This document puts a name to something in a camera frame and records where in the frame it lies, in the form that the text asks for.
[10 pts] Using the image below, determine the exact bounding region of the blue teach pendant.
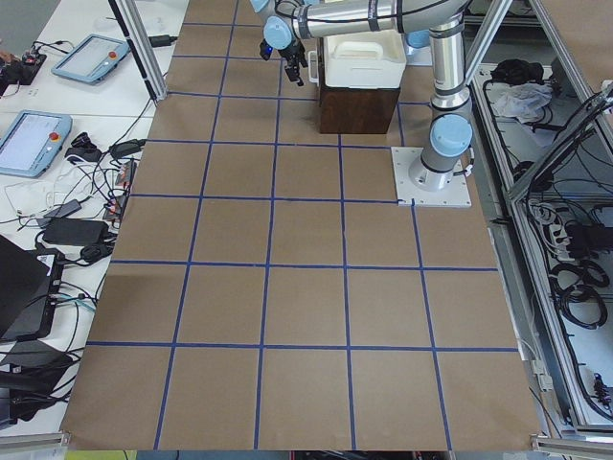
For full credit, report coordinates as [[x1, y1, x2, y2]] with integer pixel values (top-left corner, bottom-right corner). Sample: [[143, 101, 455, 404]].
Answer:
[[51, 34, 130, 84], [1, 110, 73, 178]]

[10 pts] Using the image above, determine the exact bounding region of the white plastic crate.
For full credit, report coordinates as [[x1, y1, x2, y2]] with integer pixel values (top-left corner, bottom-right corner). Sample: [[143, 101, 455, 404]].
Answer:
[[323, 30, 406, 89]]

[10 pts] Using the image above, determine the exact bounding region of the black power adapter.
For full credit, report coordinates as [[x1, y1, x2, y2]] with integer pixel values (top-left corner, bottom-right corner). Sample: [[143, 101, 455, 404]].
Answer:
[[42, 218, 108, 246]]

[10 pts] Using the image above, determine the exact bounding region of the lower blue teach pendant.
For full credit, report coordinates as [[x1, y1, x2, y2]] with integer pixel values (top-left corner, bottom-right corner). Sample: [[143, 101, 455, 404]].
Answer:
[[1, 110, 73, 178]]

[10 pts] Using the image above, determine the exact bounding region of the white wooden drawer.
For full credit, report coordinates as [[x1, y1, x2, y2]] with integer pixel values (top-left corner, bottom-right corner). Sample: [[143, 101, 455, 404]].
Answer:
[[306, 50, 320, 86]]

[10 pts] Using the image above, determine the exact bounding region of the black laptop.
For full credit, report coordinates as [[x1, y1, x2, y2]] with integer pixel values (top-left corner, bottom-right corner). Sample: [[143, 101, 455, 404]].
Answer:
[[1, 237, 64, 342]]

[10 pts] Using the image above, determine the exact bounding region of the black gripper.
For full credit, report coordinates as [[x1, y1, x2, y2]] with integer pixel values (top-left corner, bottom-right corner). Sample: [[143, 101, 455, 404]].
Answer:
[[280, 43, 307, 86]]

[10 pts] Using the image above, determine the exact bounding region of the aluminium frame post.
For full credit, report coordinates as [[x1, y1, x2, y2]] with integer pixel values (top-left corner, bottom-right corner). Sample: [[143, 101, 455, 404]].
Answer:
[[108, 0, 168, 104]]

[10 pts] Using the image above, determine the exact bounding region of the brown paper table cover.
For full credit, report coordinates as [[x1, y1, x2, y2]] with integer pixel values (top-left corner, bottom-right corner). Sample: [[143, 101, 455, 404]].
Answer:
[[62, 1, 539, 452]]

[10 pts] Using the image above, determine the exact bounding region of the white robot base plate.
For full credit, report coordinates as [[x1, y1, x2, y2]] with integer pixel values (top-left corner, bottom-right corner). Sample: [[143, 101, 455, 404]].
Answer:
[[391, 147, 471, 208]]

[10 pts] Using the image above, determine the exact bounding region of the upper blue teach pendant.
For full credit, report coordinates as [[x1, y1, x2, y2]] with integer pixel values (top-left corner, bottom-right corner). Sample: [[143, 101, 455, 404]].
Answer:
[[51, 34, 130, 84]]

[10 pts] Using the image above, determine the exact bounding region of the dark brown wooden cabinet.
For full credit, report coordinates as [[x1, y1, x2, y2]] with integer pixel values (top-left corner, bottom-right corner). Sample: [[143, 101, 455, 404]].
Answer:
[[319, 84, 400, 134]]

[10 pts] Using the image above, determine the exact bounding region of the white crumpled cloth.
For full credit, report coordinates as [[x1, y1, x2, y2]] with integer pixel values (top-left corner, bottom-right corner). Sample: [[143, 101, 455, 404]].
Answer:
[[492, 83, 554, 123]]

